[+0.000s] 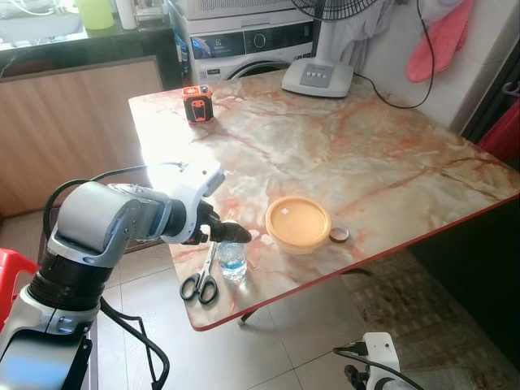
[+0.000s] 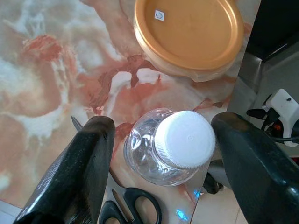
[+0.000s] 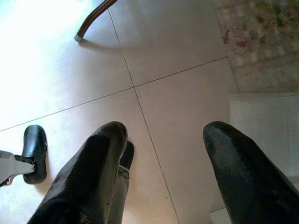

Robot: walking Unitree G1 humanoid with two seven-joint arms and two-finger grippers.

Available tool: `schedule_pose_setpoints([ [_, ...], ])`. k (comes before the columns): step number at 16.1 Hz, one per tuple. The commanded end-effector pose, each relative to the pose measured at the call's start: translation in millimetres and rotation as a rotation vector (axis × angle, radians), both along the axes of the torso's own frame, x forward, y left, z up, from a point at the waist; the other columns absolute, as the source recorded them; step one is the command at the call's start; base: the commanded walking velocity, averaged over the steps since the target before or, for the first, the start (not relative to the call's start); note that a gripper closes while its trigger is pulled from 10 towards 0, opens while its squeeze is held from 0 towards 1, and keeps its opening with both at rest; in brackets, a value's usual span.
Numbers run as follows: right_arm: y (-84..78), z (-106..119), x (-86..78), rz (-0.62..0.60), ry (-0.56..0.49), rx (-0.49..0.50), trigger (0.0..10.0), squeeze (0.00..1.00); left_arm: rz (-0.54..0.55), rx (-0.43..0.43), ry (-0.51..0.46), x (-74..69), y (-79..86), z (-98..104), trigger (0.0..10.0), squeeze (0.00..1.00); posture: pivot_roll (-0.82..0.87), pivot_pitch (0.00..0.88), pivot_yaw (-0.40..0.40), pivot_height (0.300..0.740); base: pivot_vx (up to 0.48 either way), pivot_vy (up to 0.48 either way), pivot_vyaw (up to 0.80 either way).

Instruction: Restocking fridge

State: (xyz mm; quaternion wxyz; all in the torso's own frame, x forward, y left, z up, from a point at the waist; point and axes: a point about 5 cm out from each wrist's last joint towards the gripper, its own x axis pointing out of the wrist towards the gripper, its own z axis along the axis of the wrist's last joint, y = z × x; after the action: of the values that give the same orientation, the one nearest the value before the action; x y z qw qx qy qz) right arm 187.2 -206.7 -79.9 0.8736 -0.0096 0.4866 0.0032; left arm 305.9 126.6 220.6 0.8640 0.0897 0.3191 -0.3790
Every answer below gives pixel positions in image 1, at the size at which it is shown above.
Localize small clear water bottle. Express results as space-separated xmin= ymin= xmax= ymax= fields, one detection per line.
xmin=219 ymin=241 xmax=248 ymax=282

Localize yellow lidded round container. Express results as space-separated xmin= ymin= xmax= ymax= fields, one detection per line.
xmin=265 ymin=196 xmax=332 ymax=254

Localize black metal table leg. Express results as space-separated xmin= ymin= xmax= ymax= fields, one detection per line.
xmin=238 ymin=307 xmax=262 ymax=326

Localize orange black laser level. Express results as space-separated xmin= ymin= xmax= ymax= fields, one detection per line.
xmin=182 ymin=85 xmax=215 ymax=124

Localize light wooden cabinet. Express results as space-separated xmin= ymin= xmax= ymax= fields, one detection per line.
xmin=0 ymin=57 xmax=166 ymax=219

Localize white standing fan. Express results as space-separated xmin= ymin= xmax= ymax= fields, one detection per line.
xmin=282 ymin=0 xmax=383 ymax=98

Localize white front-load washing machine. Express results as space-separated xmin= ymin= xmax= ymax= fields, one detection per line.
xmin=173 ymin=0 xmax=319 ymax=82

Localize red fabric bundle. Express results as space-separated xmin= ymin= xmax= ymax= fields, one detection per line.
xmin=478 ymin=102 xmax=520 ymax=163

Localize black kitchen counter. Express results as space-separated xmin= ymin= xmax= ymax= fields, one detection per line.
xmin=0 ymin=18 xmax=181 ymax=82

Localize brown patterned floor rug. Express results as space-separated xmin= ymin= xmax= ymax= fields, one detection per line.
xmin=345 ymin=248 xmax=520 ymax=390

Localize white plastic bottle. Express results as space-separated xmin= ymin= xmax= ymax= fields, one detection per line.
xmin=115 ymin=0 xmax=140 ymax=30

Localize grey hanging garment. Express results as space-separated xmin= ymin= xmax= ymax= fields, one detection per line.
xmin=321 ymin=0 xmax=427 ymax=70

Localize green plastic cup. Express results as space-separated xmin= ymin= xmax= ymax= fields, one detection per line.
xmin=75 ymin=0 xmax=115 ymax=31

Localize red hanging cloth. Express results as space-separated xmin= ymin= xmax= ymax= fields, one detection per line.
xmin=406 ymin=0 xmax=477 ymax=84

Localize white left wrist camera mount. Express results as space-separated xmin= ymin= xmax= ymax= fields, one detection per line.
xmin=165 ymin=160 xmax=226 ymax=245

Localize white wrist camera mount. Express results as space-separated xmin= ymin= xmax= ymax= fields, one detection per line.
xmin=165 ymin=160 xmax=226 ymax=245
xmin=362 ymin=331 xmax=401 ymax=390

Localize black handled scissors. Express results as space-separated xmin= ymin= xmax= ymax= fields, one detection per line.
xmin=180 ymin=244 xmax=219 ymax=306

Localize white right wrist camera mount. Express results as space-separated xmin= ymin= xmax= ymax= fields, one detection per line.
xmin=362 ymin=331 xmax=401 ymax=390

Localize black fan power cable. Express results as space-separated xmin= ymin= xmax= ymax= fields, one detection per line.
xmin=352 ymin=0 xmax=436 ymax=110

